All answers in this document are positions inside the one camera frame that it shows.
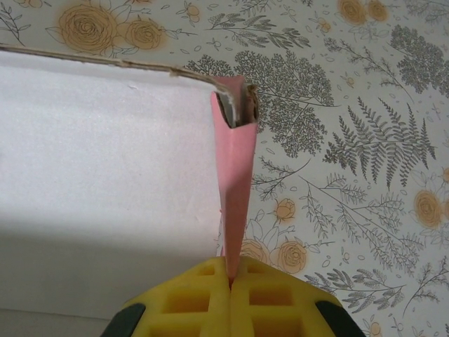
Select pink paper box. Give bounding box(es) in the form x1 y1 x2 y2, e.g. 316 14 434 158
0 44 261 322

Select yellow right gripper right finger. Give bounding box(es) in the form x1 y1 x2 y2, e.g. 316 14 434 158
229 256 363 337

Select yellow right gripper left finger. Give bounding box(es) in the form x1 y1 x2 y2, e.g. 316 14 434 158
108 256 233 337

